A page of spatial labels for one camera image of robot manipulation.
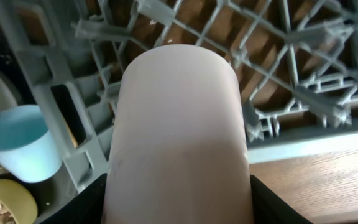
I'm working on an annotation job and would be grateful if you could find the light blue plastic cup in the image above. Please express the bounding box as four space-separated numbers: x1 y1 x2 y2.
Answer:
0 105 63 183

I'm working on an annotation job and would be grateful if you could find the wooden chopstick left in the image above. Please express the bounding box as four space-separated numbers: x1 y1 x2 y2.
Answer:
64 120 78 149

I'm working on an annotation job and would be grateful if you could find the yellow bowl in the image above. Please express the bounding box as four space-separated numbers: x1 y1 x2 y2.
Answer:
0 179 38 224

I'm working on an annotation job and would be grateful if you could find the grey plastic dishwasher rack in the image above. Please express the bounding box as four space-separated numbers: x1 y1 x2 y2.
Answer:
0 0 358 191

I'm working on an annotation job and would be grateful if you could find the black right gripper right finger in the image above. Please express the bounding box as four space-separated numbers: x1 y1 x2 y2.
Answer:
250 175 312 224

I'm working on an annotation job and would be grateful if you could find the food scraps peanuts and rice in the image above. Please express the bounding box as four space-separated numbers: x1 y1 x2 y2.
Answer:
0 196 17 224

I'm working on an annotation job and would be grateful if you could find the pink plastic cup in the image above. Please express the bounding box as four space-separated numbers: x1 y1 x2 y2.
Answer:
103 44 254 223

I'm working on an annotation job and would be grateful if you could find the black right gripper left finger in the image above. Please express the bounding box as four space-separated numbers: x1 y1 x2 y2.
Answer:
42 174 107 224

